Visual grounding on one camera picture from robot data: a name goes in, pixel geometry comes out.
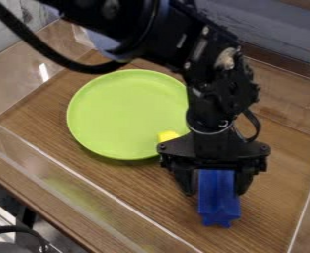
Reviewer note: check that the green round plate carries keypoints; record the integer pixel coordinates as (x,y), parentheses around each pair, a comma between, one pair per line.
(122,110)

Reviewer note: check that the clear acrylic front wall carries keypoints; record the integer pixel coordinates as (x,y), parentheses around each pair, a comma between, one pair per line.
(91,215)

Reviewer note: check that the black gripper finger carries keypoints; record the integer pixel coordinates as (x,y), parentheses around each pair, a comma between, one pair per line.
(244,180)
(186,179)

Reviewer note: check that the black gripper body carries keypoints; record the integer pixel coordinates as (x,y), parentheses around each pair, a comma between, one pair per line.
(214,153)

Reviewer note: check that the yellow toy banana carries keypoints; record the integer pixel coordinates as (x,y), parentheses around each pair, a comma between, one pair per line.
(167,136)

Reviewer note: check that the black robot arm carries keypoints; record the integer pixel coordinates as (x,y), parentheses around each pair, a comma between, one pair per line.
(165,32)

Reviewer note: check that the blue star-shaped block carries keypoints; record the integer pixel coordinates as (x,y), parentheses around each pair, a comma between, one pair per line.
(219,202)

